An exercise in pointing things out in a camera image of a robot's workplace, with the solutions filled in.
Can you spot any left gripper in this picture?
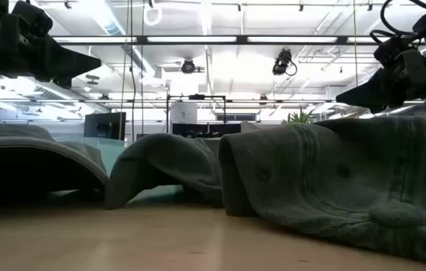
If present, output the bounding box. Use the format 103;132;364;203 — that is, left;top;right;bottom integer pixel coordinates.
0;14;102;90

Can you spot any teal translucent plastic bin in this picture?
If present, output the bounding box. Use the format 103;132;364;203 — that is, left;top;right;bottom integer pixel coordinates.
53;135;186;207

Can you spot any white cable loop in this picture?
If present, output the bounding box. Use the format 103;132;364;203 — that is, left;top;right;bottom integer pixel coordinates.
143;3;163;27

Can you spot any black overhead frame beam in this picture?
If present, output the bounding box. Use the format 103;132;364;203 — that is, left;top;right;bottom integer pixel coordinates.
50;35;393;47

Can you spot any black metal frame stand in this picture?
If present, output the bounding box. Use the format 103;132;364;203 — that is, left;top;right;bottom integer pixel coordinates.
166;93;228;135

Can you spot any dark wide screen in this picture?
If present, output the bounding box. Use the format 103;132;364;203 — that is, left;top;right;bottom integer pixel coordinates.
172;123;242;139

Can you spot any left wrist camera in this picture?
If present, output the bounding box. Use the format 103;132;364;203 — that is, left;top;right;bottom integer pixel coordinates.
11;0;54;38

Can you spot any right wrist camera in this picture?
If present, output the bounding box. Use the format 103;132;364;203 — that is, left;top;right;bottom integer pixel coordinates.
372;35;413;69

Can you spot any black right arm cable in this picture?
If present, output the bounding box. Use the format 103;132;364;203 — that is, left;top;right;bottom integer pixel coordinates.
370;0;426;44

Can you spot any black hanging cable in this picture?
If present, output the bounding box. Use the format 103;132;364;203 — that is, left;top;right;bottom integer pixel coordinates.
129;0;138;142

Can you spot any grey panel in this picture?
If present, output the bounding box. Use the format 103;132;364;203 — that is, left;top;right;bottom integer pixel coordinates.
240;120;275;133

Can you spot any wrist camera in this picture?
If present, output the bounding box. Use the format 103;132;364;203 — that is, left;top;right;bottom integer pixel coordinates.
11;0;54;38
372;35;413;69

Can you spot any round black ceiling lamp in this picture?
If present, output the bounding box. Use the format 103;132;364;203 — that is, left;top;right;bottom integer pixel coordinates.
181;57;196;75

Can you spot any thin black horizontal rail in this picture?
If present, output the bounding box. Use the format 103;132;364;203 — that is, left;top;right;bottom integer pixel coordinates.
0;98;426;106

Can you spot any thin vertical cable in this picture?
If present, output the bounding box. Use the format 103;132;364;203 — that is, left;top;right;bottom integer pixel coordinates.
352;0;359;88

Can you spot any green potted plant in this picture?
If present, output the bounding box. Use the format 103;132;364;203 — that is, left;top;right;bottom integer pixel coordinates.
281;108;314;125

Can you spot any white box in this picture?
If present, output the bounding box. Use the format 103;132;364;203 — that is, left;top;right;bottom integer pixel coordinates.
169;102;199;125

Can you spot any black overhead rig camera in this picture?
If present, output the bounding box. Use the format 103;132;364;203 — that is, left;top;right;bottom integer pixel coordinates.
271;48;298;78

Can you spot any large grey-green cap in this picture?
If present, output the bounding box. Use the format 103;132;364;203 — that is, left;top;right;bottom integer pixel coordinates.
218;114;426;266

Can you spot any dark grey cap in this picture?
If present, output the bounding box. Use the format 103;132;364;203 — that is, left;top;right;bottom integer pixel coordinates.
0;123;111;208

